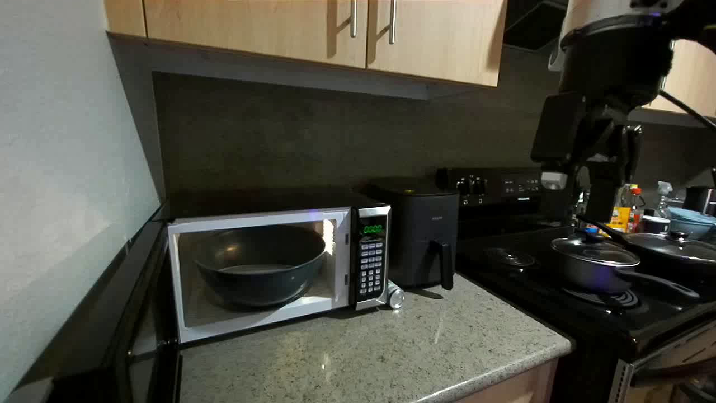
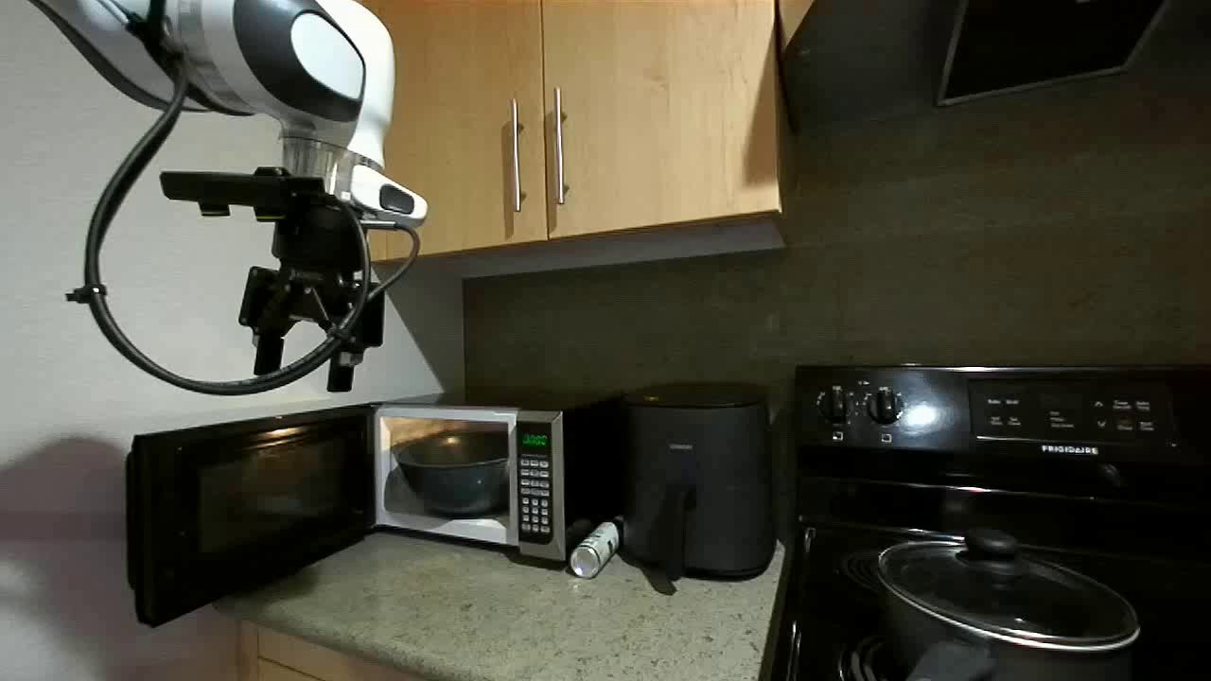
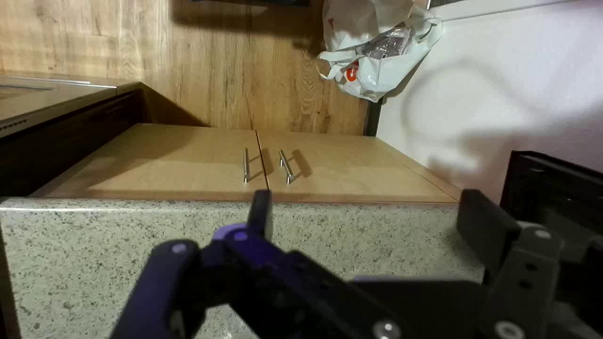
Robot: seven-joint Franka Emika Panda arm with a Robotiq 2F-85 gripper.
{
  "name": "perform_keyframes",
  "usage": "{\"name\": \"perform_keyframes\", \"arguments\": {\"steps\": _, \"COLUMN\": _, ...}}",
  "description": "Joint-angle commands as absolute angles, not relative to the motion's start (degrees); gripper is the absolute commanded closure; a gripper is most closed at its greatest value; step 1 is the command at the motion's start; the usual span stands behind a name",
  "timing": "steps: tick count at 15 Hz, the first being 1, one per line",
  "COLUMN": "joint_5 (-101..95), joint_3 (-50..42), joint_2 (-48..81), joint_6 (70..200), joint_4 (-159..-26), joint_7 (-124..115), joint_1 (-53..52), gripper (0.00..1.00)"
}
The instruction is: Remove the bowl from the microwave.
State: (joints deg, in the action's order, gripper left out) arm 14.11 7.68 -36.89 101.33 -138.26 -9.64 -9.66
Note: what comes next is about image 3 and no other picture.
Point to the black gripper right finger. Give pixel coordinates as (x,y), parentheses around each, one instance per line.
(520,268)

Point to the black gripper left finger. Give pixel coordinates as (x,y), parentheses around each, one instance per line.
(279,294)

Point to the black appliance at right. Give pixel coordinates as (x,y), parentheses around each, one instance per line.
(556,194)

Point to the right wooden cabinet door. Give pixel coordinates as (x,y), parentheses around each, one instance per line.
(349,170)

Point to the wooden cabinet door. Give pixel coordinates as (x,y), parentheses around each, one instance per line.
(349,170)
(164,162)

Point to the left wooden cabinet door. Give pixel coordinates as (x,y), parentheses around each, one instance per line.
(164,162)

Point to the white plastic bag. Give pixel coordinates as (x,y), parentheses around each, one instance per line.
(371,45)

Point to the left metal cabinet handle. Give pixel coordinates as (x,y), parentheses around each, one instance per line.
(245,166)

